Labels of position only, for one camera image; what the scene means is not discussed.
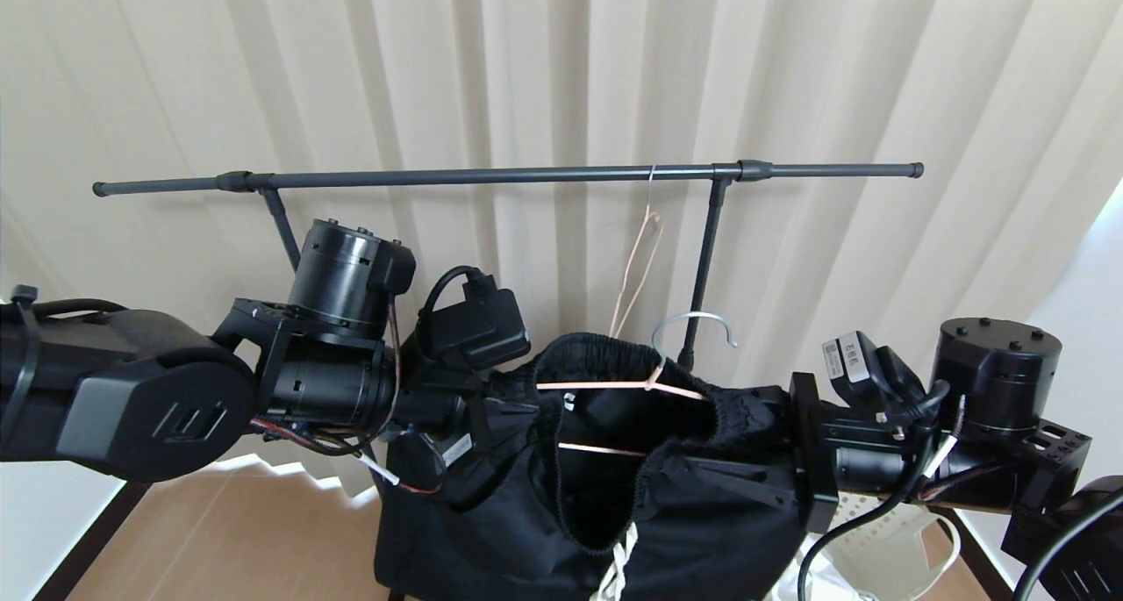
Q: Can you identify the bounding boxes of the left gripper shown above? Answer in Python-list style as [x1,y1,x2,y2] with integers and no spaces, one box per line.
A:
[268,342,497,507]

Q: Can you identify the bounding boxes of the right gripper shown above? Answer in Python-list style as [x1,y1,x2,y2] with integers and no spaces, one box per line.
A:
[683,371,933,533]

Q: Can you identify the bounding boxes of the pink clothes hanger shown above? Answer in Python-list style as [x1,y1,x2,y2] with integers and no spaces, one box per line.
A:
[610,164,665,343]
[535,311,738,459]

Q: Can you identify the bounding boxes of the black shorts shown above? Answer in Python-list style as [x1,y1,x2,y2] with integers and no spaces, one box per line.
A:
[376,332,808,601]

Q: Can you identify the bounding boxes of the white laundry basket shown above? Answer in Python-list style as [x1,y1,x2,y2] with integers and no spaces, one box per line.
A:
[794,496,963,601]

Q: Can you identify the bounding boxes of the black clothes rack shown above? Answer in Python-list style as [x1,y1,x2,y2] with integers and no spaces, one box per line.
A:
[92,161,925,374]

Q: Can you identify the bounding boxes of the beige curtain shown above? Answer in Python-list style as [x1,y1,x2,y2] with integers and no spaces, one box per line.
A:
[0,0,1123,497]

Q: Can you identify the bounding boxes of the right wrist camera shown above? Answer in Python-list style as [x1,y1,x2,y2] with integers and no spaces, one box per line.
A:
[822,331,953,431]

